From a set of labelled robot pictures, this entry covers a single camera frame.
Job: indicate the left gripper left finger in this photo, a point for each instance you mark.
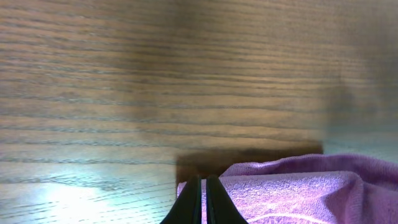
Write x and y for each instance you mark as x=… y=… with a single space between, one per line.
x=187 y=207

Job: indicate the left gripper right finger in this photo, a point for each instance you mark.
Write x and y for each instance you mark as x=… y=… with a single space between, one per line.
x=220 y=209

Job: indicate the purple microfiber cloth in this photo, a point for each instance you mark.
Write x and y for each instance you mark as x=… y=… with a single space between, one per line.
x=315 y=188

